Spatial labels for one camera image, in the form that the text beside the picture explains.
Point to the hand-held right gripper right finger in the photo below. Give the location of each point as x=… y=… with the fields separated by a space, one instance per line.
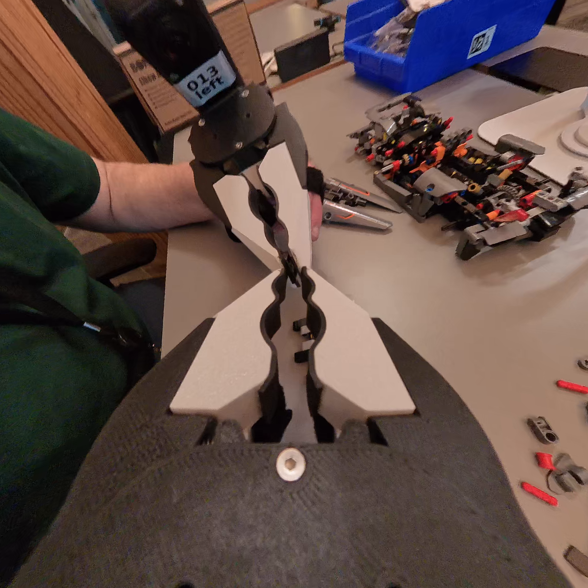
x=363 y=363

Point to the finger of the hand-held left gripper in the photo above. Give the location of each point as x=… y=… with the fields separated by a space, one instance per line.
x=236 y=206
x=294 y=193

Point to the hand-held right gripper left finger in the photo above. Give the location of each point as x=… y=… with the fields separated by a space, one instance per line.
x=225 y=363

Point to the black lego frame assembly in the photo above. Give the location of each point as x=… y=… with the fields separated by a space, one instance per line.
x=303 y=328

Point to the dark grey lego brick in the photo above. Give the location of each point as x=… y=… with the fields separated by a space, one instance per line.
x=291 y=271

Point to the person's left forearm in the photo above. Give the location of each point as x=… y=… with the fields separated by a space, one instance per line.
x=147 y=193

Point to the partly built lego car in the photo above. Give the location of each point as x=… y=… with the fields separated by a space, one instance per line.
x=459 y=183

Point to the pile of loose lego pieces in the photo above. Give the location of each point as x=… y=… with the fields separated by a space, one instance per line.
x=544 y=429

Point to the person's left hand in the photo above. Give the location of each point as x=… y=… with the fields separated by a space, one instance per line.
x=316 y=216

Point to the cardboard box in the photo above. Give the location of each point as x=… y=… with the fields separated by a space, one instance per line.
x=156 y=101

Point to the small black device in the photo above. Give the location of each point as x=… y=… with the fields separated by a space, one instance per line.
x=303 y=55

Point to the black office chair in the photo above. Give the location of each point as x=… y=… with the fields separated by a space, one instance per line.
x=124 y=257

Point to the clear plastic bags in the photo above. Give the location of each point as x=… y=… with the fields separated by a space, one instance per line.
x=390 y=36

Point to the wooden partition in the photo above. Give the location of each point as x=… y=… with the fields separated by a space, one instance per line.
x=46 y=69

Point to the blue storage bin white label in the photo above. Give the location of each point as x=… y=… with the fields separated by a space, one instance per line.
x=436 y=50

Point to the white rounded board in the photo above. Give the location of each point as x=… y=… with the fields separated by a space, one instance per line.
x=528 y=128

